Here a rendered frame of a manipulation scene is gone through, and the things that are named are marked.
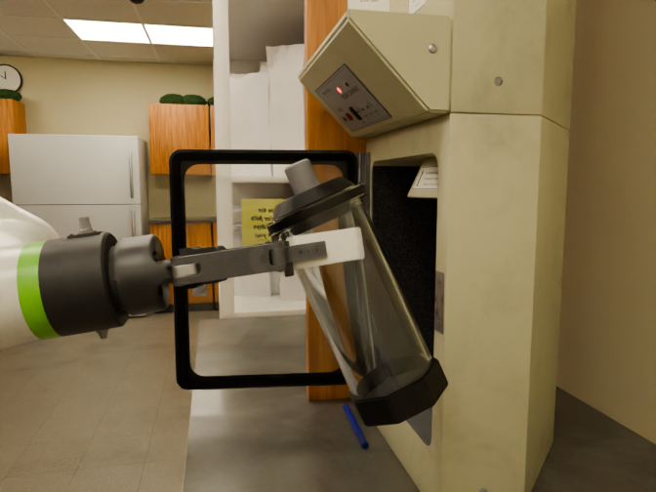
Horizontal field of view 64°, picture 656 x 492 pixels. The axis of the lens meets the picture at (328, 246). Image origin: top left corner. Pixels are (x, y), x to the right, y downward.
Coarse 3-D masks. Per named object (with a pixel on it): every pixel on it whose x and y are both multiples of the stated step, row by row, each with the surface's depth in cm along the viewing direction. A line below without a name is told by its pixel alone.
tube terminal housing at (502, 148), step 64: (448, 0) 56; (512, 0) 56; (512, 64) 57; (448, 128) 57; (512, 128) 58; (448, 192) 57; (512, 192) 59; (448, 256) 58; (512, 256) 60; (448, 320) 59; (512, 320) 61; (448, 384) 60; (512, 384) 62; (448, 448) 61; (512, 448) 63
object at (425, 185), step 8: (424, 160) 72; (432, 160) 69; (424, 168) 70; (432, 168) 69; (416, 176) 73; (424, 176) 70; (432, 176) 68; (416, 184) 71; (424, 184) 69; (432, 184) 68; (416, 192) 70; (424, 192) 68; (432, 192) 67
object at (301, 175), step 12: (288, 168) 52; (300, 168) 52; (312, 168) 53; (288, 180) 53; (300, 180) 52; (312, 180) 52; (336, 180) 51; (300, 192) 52; (312, 192) 49; (324, 192) 49; (288, 204) 50; (300, 204) 49; (276, 216) 51
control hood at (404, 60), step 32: (352, 32) 54; (384, 32) 54; (416, 32) 54; (448, 32) 55; (320, 64) 70; (352, 64) 61; (384, 64) 55; (416, 64) 55; (448, 64) 55; (384, 96) 61; (416, 96) 55; (448, 96) 56; (384, 128) 72
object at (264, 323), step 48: (192, 192) 84; (240, 192) 85; (288, 192) 86; (192, 240) 85; (240, 240) 86; (240, 288) 87; (288, 288) 87; (192, 336) 87; (240, 336) 88; (288, 336) 88
